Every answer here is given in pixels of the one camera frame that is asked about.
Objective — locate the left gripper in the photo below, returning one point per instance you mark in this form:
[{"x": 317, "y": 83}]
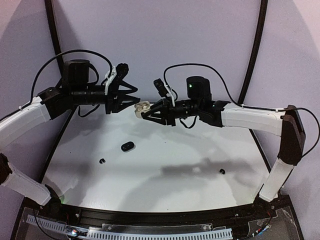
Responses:
[{"x": 109, "y": 97}]

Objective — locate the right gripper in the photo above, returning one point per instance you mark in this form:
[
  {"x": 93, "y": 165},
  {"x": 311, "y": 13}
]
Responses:
[{"x": 170, "y": 111}]

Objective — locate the white earbud charging case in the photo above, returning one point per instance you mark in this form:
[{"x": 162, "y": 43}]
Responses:
[{"x": 141, "y": 107}]

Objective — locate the black earbud charging case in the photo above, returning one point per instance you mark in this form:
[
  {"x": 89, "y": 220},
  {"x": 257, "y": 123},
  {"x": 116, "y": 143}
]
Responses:
[{"x": 128, "y": 146}]

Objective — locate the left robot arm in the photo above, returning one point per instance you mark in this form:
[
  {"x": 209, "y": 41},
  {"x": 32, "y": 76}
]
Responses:
[{"x": 76, "y": 90}]

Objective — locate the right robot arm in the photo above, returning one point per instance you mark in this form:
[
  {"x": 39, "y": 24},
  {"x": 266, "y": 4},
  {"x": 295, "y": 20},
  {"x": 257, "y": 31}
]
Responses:
[{"x": 284, "y": 123}]

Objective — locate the black earbud left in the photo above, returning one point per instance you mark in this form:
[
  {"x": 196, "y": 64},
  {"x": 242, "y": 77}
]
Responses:
[{"x": 102, "y": 161}]

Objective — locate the black earbud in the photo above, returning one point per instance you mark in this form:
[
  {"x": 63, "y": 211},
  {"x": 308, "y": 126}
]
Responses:
[
  {"x": 102, "y": 161},
  {"x": 222, "y": 171}
]

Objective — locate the black earbud right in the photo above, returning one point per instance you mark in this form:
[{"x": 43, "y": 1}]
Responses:
[{"x": 222, "y": 171}]

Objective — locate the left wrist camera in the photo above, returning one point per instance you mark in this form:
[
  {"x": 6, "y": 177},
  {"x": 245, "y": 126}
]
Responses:
[{"x": 122, "y": 70}]

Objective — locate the left black frame post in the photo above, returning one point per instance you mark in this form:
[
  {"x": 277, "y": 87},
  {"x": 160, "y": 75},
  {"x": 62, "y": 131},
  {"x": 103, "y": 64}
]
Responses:
[{"x": 52, "y": 25}]

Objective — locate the black front frame rail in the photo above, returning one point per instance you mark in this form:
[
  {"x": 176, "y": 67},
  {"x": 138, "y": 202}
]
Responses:
[{"x": 96, "y": 217}]

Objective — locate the white slotted cable duct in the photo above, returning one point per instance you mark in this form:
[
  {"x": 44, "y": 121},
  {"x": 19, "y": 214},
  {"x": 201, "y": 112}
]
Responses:
[{"x": 129, "y": 232}]

